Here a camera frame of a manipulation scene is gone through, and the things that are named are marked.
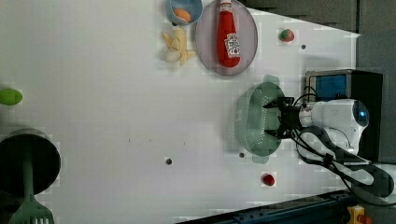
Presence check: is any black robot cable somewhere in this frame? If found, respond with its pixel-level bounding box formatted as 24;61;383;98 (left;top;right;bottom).
290;85;396;208

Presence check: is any peeled banana toy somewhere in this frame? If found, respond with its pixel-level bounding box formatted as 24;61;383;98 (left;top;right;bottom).
163;27;196;66

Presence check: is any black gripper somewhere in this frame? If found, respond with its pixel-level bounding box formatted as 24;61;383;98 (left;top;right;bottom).
264;97;302;139

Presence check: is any green lime toy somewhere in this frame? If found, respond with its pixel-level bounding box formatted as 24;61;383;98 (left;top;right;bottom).
0;89;22;105

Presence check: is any red green strawberry toy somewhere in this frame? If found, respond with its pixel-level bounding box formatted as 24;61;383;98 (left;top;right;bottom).
278;29;295;42

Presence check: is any grey purple plate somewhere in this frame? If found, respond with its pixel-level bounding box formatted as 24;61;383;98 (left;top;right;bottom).
195;0;258;76

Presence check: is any red ketchup bottle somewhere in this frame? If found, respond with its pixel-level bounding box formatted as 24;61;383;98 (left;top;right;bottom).
217;0;241;68

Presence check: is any black utensil holder pot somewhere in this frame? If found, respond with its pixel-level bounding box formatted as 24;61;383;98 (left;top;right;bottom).
0;129;61;197

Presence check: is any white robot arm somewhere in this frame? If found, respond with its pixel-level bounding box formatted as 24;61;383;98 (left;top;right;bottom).
264;97;395;199

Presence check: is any green slotted spatula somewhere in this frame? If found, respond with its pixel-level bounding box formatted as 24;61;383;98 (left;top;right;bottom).
8;149;55;224

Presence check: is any orange egg toy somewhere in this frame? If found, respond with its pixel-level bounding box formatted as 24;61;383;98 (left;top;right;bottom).
174;8;191;22

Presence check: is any green plastic strainer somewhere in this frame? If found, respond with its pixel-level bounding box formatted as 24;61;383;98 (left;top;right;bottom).
234;75;284;164

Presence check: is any yellow red emergency button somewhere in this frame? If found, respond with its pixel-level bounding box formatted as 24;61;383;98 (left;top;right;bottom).
347;205;373;224

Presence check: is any black toaster oven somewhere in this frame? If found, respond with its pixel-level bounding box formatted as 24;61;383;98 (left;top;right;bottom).
304;69;383;161

